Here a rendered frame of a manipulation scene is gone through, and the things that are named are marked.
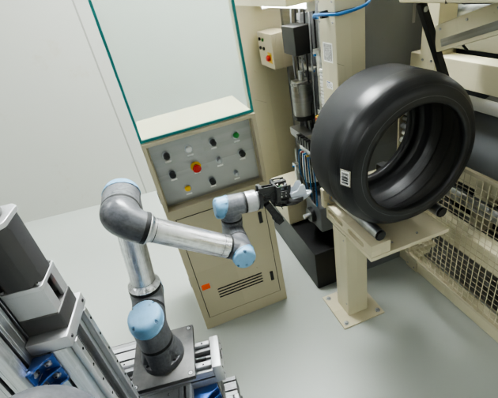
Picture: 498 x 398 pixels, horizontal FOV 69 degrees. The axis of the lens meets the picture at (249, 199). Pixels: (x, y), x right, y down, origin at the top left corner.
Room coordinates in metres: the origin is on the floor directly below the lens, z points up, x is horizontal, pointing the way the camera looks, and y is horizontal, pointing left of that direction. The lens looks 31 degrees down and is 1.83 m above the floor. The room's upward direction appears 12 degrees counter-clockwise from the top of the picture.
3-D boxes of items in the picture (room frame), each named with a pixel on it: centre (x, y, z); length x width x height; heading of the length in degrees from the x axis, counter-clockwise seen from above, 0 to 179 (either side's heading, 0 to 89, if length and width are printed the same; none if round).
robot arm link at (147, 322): (0.87, 0.42, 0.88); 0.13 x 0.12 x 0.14; 10
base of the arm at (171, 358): (0.86, 0.42, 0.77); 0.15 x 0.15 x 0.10
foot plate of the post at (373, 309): (1.50, -0.49, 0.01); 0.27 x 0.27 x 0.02; 12
